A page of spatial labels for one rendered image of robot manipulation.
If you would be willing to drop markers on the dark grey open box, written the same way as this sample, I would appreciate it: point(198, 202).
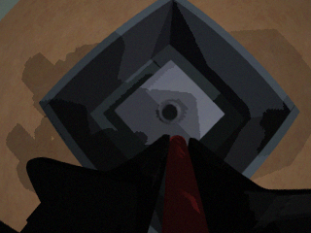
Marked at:
point(81, 105)

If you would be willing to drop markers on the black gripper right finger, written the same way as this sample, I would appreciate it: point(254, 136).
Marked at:
point(234, 204)

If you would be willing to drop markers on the grey square plate with hole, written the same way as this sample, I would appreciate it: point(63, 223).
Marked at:
point(169, 90)

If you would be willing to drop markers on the dark red peg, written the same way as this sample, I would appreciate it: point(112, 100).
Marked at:
point(182, 211)

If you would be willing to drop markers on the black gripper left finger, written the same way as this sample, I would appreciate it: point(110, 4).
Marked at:
point(125, 195)

